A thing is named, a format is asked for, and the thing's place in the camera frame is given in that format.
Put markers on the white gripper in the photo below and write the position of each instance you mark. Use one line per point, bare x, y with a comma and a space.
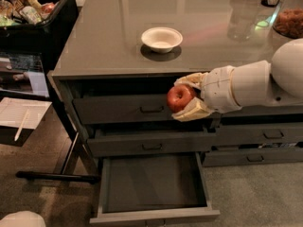
217, 88

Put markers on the red apple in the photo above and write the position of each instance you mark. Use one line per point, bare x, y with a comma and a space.
179, 96

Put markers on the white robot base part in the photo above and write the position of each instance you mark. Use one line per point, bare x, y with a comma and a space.
22, 219

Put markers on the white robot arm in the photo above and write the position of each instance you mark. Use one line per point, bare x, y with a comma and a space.
274, 83

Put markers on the middle left grey drawer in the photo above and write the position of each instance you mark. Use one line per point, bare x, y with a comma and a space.
149, 142

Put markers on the grey drawer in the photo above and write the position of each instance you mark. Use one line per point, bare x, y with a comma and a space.
252, 156
262, 110
258, 134
149, 142
122, 109

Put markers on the top left grey drawer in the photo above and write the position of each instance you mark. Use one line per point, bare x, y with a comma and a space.
122, 109

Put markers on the top right grey drawer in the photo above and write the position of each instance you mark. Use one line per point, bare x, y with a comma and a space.
262, 110

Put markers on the bottom right grey drawer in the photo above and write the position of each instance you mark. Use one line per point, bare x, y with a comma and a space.
252, 156

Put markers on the middle right grey drawer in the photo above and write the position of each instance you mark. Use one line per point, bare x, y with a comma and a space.
258, 134

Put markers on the open bottom left drawer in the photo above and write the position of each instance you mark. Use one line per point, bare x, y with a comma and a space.
153, 191

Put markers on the white paper bowl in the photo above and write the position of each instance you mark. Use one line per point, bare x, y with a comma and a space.
161, 39

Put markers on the glass jar of snacks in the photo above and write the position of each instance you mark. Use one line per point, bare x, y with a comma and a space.
289, 19

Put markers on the black floor bar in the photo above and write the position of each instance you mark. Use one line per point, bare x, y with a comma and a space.
30, 175

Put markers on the white pen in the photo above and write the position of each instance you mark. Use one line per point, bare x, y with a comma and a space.
23, 122

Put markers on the dark side table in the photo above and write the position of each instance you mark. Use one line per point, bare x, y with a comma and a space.
21, 76

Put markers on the black bin of groceries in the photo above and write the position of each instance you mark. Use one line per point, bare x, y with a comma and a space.
36, 26

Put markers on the white paper pad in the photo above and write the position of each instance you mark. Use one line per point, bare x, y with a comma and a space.
13, 110

